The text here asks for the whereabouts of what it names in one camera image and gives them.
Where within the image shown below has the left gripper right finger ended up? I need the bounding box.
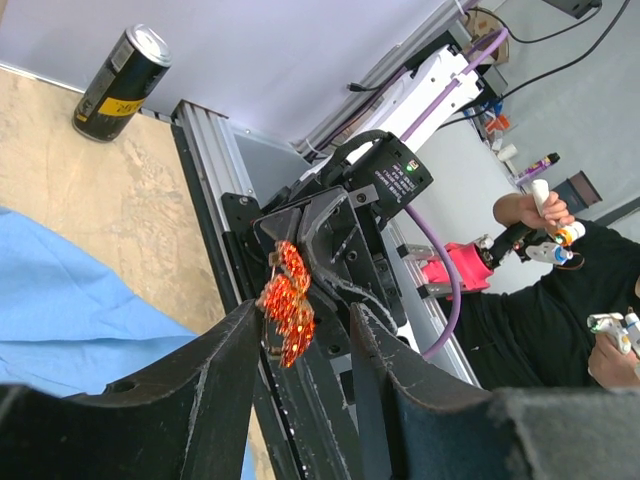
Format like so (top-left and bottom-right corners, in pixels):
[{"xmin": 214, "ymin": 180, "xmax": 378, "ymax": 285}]
[{"xmin": 350, "ymin": 304, "xmax": 639, "ymax": 479}]

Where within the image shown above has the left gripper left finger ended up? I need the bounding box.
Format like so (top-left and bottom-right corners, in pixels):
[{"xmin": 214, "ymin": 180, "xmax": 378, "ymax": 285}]
[{"xmin": 1, "ymin": 301, "xmax": 260, "ymax": 479}]

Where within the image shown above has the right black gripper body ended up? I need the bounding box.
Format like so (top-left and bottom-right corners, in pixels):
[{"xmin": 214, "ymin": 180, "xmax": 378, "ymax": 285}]
[{"xmin": 319, "ymin": 130, "xmax": 434, "ymax": 220}]

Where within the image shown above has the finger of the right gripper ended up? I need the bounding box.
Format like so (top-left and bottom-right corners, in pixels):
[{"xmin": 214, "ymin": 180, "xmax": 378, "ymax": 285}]
[
  {"xmin": 299, "ymin": 187, "xmax": 405, "ymax": 334},
  {"xmin": 253, "ymin": 207, "xmax": 304, "ymax": 256}
]

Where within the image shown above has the red leaf brooch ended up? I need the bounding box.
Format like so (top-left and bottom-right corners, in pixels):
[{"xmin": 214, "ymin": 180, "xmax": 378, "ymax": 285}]
[{"xmin": 256, "ymin": 241, "xmax": 316, "ymax": 368}]

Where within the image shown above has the blue button shirt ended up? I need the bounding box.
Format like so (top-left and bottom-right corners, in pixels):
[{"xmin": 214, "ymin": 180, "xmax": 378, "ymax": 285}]
[{"xmin": 0, "ymin": 207, "xmax": 256, "ymax": 480}]

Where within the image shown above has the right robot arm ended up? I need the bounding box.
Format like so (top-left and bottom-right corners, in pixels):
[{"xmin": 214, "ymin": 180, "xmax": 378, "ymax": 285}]
[{"xmin": 254, "ymin": 47, "xmax": 480, "ymax": 333}]

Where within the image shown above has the person in background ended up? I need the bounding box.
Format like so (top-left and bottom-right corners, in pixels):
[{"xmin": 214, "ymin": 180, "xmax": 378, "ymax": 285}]
[{"xmin": 455, "ymin": 221, "xmax": 639, "ymax": 390}]

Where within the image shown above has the dark glass bottle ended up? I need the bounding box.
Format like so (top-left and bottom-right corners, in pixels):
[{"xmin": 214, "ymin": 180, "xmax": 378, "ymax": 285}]
[{"xmin": 72, "ymin": 24, "xmax": 172, "ymax": 143}]

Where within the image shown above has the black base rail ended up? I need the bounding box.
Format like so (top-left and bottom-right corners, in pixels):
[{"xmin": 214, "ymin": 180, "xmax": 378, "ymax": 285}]
[{"xmin": 172, "ymin": 101, "xmax": 481, "ymax": 479}]

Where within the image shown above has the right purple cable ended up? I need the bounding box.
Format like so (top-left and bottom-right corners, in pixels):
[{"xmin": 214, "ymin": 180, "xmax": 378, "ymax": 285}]
[{"xmin": 399, "ymin": 27, "xmax": 511, "ymax": 361}]

